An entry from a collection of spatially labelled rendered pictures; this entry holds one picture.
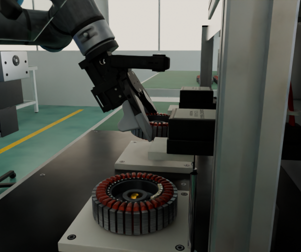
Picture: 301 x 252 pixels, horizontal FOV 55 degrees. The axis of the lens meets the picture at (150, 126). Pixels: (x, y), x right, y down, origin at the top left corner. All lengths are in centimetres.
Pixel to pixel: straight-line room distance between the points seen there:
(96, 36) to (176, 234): 38
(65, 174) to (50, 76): 519
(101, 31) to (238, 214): 48
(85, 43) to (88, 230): 35
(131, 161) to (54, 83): 517
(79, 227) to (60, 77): 530
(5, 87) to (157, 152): 79
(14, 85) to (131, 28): 420
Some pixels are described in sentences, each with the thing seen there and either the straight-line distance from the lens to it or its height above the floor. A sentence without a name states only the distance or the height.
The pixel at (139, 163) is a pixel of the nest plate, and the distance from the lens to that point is 57.
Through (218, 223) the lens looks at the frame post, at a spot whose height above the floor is 91.
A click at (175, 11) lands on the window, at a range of 511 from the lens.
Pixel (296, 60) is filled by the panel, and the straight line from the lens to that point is 59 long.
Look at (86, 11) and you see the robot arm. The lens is 59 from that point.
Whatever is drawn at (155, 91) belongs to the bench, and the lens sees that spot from 195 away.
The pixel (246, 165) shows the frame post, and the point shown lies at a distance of 16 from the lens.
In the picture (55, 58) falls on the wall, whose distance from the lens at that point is 565.
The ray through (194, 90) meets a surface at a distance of 56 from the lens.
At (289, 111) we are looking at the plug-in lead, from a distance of 34.
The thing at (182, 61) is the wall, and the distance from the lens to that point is 507.
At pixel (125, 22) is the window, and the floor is 145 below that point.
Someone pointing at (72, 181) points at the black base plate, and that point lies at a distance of 54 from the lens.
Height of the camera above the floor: 99
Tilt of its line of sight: 14 degrees down
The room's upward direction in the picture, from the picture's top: straight up
